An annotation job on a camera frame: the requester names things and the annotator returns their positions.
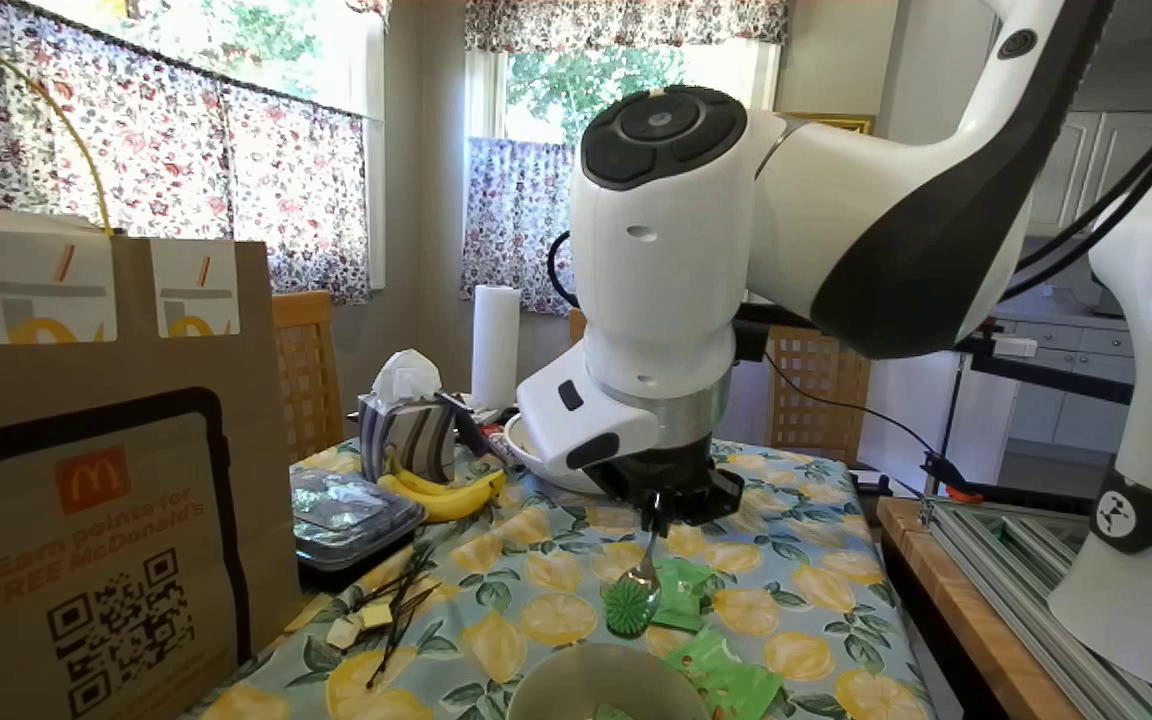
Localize gold framed picture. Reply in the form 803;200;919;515
786;111;881;137

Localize white paper towel roll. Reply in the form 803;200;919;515
469;279;528;416

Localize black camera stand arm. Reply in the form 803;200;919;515
953;326;1138;515

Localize dark lidded food container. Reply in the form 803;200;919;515
287;465;425;592

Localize small cream white packet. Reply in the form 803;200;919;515
322;592;399;656

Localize wide floral curtain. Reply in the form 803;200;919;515
0;0;377;301

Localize thin black sticks bundle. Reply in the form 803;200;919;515
356;536;446;691

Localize narrow floral curtain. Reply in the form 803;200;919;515
454;132;578;316

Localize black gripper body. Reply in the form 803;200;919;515
591;438;747;532

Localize brown McDonald's paper bag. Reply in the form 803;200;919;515
0;220;308;720

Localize wooden workbench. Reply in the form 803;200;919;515
871;494;1050;720

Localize white plastic bag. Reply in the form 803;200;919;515
367;346;446;411

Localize wooden wicker back chair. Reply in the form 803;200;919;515
763;326;876;465
266;290;353;465

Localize lemon print tablecloth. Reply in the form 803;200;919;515
192;438;930;720

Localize white kitchen cabinets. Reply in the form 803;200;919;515
1020;111;1152;246

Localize aluminium rail base plate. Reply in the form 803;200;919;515
927;499;1152;720

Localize striped cloth bundle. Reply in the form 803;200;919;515
353;394;489;487

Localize floral curtain valance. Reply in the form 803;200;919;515
460;0;790;54

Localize yellow banana bunch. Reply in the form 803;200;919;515
373;462;510;528

